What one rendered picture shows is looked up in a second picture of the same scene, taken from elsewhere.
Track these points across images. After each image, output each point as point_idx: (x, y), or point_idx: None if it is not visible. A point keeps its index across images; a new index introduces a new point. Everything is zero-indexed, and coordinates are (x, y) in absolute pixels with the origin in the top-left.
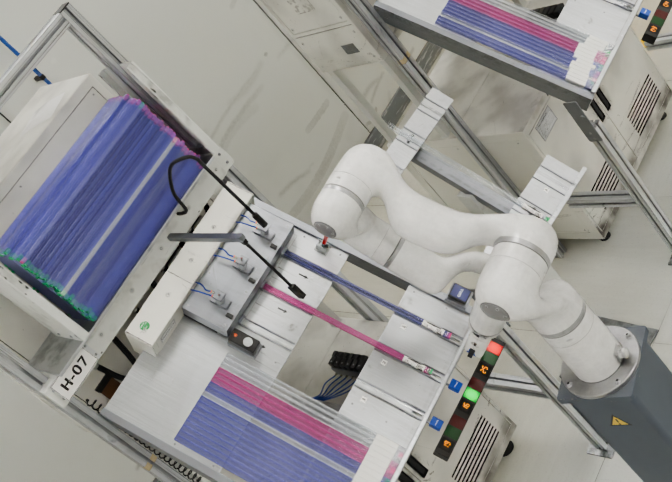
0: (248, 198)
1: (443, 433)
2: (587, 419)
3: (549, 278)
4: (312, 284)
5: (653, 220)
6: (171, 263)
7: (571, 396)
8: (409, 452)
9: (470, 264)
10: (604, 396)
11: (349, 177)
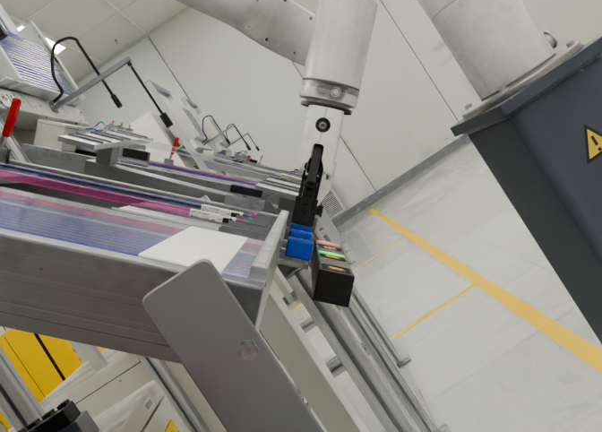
0: None
1: (319, 263)
2: (550, 163)
3: (320, 362)
4: None
5: (391, 375)
6: None
7: (519, 91)
8: (278, 234)
9: (288, 3)
10: (569, 56)
11: None
